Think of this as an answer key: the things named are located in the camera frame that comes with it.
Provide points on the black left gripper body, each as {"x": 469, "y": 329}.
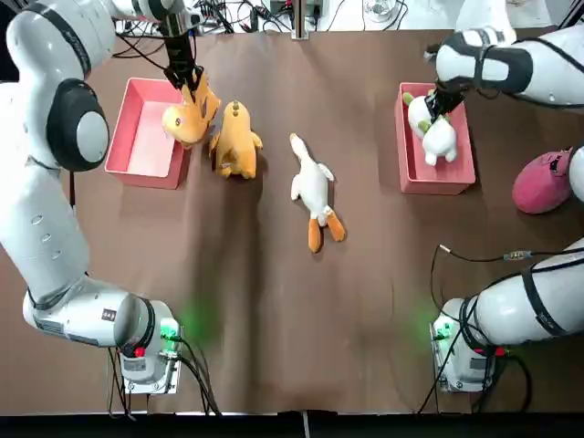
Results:
{"x": 180, "y": 50}

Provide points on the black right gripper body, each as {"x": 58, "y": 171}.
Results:
{"x": 449, "y": 98}

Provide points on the white radish plush doll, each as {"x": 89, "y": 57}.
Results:
{"x": 440, "y": 139}

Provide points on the yellow plush doll with tag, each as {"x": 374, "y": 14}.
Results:
{"x": 184, "y": 125}

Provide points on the orange plush doll white belly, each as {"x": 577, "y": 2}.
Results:
{"x": 237, "y": 146}

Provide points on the white goose plush doll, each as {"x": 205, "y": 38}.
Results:
{"x": 310, "y": 182}

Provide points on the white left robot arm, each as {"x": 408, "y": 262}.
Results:
{"x": 41, "y": 205}

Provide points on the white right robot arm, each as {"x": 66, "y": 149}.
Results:
{"x": 524, "y": 310}

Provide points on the pink plastic box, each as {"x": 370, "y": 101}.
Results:
{"x": 456, "y": 178}
{"x": 146, "y": 137}

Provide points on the clear glass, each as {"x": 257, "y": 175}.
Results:
{"x": 378, "y": 10}

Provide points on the magenta plush toy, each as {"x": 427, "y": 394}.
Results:
{"x": 540, "y": 187}

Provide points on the aluminium frame post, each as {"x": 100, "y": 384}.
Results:
{"x": 305, "y": 18}

